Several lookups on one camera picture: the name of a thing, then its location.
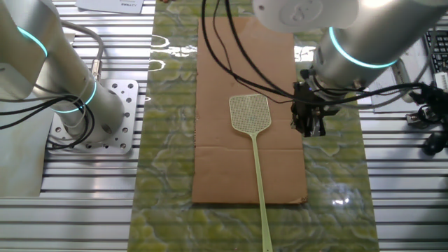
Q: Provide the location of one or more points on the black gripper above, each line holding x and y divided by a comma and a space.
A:
304, 101

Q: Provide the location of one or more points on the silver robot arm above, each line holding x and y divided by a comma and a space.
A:
52, 70

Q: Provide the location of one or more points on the silver finned camera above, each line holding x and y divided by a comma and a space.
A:
442, 82

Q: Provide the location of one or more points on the white instruction paper sheet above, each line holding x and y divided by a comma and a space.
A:
112, 5

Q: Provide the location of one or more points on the printed table paper sheet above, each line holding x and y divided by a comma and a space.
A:
416, 59

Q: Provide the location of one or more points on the brown cardboard sheet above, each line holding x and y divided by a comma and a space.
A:
227, 175

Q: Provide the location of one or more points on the green marble pattern mat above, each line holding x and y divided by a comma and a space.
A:
164, 210

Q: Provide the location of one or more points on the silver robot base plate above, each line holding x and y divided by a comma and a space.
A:
126, 115

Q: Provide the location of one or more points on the pale green flyswatter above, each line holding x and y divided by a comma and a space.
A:
250, 113

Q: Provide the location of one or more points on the person's right hand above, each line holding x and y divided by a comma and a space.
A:
166, 1

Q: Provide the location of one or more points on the black keyboard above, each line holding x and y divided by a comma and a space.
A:
440, 52

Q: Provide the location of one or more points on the black knob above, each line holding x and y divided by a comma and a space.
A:
434, 143

